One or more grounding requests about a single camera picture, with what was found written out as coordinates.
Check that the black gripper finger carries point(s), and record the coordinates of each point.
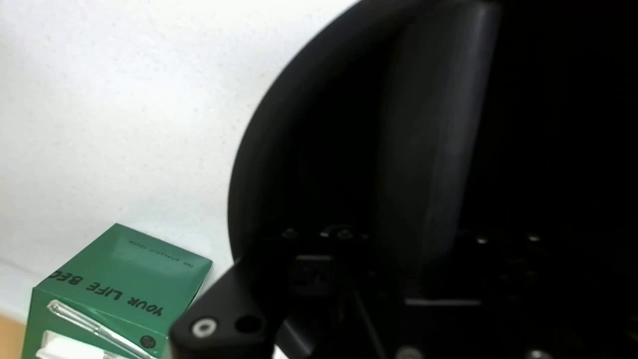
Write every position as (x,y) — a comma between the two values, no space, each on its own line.
(230,315)

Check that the green tissue box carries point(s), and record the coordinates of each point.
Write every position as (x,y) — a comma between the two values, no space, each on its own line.
(114,299)

